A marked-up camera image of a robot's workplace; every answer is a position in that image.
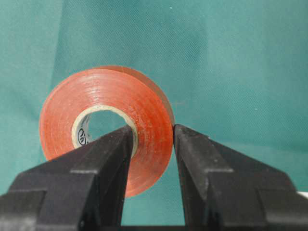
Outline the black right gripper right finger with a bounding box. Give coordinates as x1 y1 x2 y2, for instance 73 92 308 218
174 124 308 231

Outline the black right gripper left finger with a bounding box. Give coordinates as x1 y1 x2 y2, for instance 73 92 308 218
0 126 133 231

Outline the red tape roll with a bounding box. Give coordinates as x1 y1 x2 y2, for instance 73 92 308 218
39 65 174 197

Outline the green table cloth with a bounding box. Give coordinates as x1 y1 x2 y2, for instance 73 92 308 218
0 0 308 227

